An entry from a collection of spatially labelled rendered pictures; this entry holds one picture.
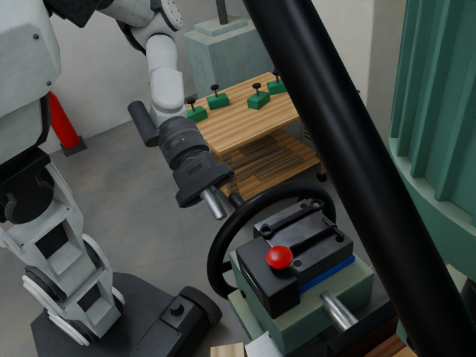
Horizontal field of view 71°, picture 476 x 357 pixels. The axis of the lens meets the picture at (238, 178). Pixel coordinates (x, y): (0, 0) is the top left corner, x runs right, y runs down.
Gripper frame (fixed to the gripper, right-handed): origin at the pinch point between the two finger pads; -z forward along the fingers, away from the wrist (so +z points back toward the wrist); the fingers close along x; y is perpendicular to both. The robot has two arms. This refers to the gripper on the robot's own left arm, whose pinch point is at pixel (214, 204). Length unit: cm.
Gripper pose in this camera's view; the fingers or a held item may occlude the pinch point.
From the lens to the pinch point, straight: 63.1
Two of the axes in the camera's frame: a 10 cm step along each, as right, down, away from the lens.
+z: -4.8, -8.1, 3.3
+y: -3.2, -1.8, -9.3
